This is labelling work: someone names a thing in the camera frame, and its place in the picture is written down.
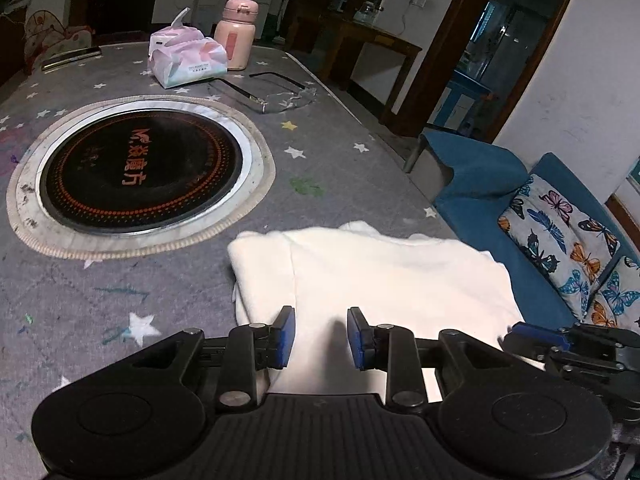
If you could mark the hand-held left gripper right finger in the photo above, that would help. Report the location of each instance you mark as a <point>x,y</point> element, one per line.
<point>356,339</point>

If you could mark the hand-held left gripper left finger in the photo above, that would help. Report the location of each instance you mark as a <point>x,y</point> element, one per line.
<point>287,337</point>

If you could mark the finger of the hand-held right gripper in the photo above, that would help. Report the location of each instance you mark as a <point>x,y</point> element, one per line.
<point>525,347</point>
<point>540,334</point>

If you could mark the cream white garment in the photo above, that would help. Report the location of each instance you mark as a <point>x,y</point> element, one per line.
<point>400,285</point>

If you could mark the butterfly print cushion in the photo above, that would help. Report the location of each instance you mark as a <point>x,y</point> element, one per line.
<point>617,295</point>
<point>560,240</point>

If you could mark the grey star print tablecloth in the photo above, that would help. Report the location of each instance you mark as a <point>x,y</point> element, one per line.
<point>150,300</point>

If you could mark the blue sofa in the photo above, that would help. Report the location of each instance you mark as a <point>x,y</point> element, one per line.
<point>475,175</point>

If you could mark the round black induction cooktop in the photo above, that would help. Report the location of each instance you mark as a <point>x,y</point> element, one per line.
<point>140,170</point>

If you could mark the blue cabinet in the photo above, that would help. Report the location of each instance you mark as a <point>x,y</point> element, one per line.
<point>462,100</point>

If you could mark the pink white tissue pack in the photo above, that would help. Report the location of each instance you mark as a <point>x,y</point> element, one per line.
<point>187,57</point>

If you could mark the dark wooden side table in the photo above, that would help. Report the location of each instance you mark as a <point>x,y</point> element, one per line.
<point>370,40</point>

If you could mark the pink insulated bottle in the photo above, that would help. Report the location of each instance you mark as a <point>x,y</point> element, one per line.
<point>235,35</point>

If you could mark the glass kettle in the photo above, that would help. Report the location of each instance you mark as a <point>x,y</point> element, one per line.
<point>369,11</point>

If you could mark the black phone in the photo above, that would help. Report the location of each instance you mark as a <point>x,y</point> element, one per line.
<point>70,57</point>

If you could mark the fan print chair cover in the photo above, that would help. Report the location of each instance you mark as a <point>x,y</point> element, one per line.
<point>52,35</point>

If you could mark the clear frame eyeglasses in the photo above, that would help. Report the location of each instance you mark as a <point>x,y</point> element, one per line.
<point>295,102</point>

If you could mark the brown wooden door frame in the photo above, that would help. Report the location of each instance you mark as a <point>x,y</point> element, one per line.
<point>440,50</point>

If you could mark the white wall socket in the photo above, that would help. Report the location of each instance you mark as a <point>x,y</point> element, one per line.
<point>417,2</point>

